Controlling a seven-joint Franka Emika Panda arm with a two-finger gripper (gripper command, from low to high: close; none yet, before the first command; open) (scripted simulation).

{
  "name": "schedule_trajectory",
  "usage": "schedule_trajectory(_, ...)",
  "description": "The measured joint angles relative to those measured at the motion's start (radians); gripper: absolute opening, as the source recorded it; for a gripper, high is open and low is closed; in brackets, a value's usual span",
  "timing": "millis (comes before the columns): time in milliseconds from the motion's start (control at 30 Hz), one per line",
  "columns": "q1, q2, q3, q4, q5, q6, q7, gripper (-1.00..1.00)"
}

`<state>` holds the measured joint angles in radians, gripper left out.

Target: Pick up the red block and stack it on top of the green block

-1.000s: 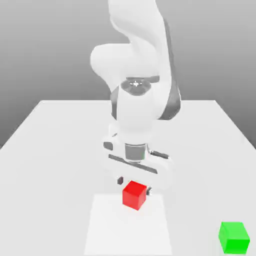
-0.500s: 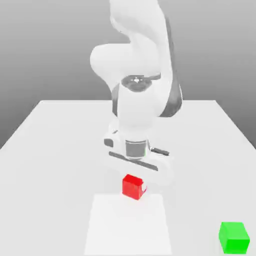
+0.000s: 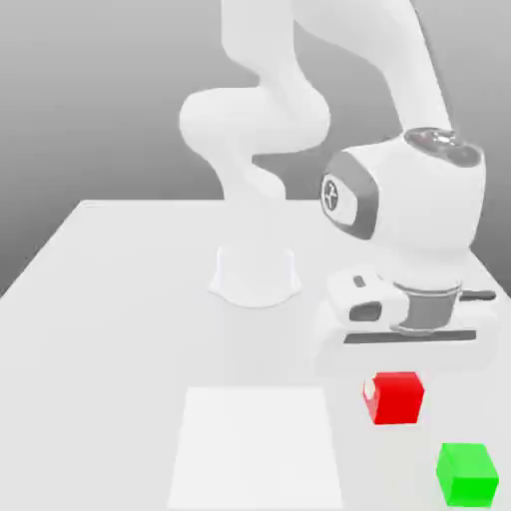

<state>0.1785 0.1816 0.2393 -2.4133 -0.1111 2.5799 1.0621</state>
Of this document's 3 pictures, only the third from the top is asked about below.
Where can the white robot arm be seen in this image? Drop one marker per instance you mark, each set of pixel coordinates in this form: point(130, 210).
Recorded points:
point(423, 199)

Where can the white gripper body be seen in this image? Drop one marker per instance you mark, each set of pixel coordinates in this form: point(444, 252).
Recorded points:
point(411, 351)

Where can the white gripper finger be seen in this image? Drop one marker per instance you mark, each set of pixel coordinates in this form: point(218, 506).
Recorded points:
point(369, 389)

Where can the small red cube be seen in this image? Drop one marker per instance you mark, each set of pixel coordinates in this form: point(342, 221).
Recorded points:
point(399, 399)

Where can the small green cube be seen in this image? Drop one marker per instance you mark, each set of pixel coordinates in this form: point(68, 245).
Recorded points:
point(469, 477)

